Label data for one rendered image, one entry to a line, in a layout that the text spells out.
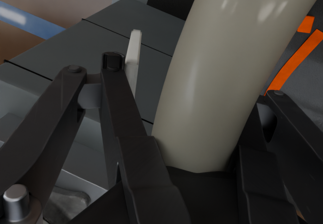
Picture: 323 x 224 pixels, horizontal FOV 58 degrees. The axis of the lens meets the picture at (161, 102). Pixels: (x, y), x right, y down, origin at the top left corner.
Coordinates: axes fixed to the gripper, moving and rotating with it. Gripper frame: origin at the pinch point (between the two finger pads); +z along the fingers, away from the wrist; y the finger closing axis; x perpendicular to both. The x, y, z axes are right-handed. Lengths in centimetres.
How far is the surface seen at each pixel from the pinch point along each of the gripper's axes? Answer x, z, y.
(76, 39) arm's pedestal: -17, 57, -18
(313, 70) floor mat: -27, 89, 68
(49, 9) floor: -25, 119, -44
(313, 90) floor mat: -35, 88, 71
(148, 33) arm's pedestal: -18, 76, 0
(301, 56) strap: -23, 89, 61
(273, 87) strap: -38, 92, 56
